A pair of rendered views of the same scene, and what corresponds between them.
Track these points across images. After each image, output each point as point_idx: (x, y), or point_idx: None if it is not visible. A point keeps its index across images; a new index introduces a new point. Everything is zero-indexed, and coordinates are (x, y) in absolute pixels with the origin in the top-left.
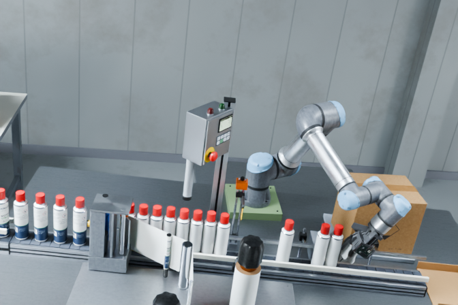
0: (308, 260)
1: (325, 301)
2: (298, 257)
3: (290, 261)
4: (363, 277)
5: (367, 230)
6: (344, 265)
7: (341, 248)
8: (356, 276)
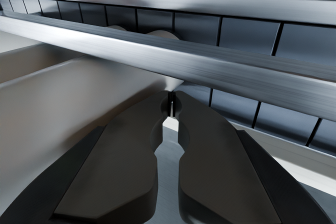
0: (97, 5)
1: (170, 136)
2: None
3: (57, 16)
4: (333, 145)
5: None
6: (255, 33)
7: (137, 64)
8: (286, 125)
